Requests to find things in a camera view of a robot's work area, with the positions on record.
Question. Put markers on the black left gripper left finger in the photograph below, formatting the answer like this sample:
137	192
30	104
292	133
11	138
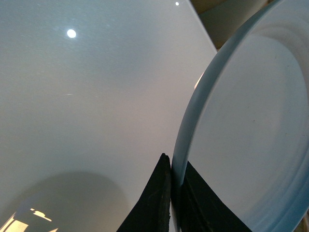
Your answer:
151	212

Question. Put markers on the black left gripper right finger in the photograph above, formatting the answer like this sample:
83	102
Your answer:
202	210

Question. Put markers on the light blue round plate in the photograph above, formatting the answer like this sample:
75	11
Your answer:
246	127

